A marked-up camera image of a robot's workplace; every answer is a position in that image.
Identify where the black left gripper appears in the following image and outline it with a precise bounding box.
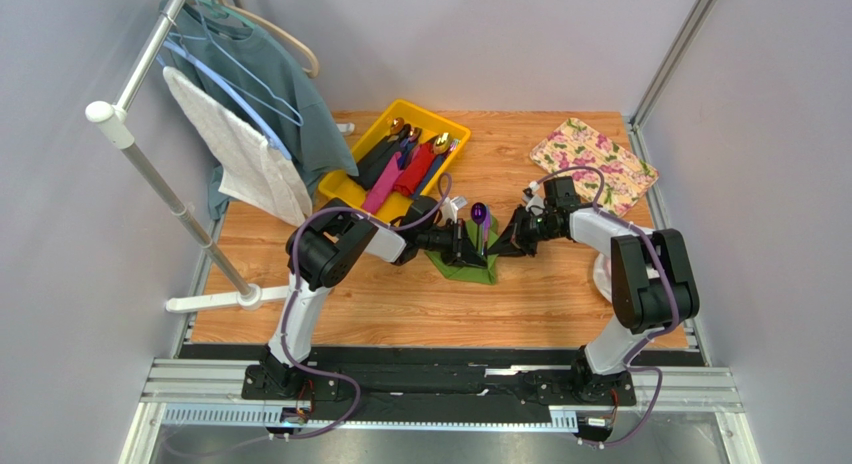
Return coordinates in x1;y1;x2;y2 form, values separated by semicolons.
418;219;487;269

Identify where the green paper napkin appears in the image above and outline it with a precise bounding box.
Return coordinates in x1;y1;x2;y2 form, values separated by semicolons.
425;217;498;285

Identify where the dark purple spoon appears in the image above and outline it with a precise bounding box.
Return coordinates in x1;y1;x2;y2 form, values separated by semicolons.
471;202;487;257

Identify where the iridescent rainbow table knife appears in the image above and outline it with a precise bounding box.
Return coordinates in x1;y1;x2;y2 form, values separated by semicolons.
481;206;492;257

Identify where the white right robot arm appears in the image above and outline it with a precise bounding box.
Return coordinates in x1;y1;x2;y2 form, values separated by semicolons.
488;177;700;403

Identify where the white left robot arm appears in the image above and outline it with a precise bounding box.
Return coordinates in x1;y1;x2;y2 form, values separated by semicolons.
242;196;488;400

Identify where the blue rolled napkin in bin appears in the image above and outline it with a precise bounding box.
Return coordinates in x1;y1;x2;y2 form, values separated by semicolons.
411;139;460;198

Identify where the pink rolled napkin in bin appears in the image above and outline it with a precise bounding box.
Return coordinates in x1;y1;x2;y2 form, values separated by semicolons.
361;151;404;215

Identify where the red rolled napkin in bin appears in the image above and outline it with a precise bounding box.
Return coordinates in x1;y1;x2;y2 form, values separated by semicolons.
393;134;448;197

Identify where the black rolled napkin in bin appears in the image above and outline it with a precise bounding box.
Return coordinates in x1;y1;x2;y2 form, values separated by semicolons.
351;124;412;190

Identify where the white mesh food cover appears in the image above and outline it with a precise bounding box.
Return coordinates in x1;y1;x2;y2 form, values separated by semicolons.
592;254;612;302

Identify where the floral patterned tray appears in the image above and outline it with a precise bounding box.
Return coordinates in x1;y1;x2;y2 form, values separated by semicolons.
529;118;659;217

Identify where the yellow plastic cutlery bin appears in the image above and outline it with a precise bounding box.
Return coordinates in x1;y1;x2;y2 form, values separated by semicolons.
319;99;472;222

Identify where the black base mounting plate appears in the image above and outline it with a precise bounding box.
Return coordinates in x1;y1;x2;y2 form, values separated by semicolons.
260;346;637;424

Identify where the white towel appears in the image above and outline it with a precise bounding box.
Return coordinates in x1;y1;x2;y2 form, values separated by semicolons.
163;66;312;226

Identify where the grey-green t-shirt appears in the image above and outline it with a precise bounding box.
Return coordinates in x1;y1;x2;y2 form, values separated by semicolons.
163;3;358;225

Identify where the wooden clothes hanger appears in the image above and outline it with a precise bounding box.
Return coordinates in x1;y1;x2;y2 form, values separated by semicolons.
211;0;320;79

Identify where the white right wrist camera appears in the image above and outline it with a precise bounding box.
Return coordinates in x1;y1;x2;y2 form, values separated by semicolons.
522;181;545;216

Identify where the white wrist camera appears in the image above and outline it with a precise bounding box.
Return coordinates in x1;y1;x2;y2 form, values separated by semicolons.
440;196;468;222
522;181;545;216

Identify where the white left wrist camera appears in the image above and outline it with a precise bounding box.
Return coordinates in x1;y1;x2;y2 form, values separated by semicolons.
440;196;468;222

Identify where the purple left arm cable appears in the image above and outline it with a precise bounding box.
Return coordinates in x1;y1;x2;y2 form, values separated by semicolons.
279;171;455;441

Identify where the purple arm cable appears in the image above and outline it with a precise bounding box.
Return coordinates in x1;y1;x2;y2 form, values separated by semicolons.
525;166;682;449
279;171;455;441

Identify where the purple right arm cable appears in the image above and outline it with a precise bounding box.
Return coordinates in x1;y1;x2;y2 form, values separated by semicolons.
525;166;682;449

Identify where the blue wire hanger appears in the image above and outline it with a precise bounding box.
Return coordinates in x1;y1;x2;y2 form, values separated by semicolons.
166;0;310;160

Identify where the aluminium frame rail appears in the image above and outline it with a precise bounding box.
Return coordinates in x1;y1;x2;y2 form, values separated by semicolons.
122;359;760;463

